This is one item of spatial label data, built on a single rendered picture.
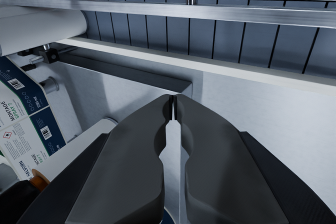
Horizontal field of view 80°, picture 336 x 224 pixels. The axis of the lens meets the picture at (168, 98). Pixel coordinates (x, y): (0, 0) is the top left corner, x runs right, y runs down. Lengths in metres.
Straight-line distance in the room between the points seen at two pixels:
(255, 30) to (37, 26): 0.32
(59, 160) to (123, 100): 0.17
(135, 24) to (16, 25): 0.17
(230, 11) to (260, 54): 0.10
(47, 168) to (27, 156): 0.22
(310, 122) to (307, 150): 0.06
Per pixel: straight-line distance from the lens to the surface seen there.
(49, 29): 0.40
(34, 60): 0.54
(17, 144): 0.65
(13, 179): 2.39
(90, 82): 0.52
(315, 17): 0.20
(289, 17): 0.20
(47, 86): 0.65
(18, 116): 0.63
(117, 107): 0.49
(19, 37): 0.38
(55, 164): 0.47
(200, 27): 0.30
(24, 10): 0.45
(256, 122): 0.40
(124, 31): 0.39
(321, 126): 0.39
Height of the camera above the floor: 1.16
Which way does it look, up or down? 47 degrees down
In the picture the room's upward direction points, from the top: 132 degrees counter-clockwise
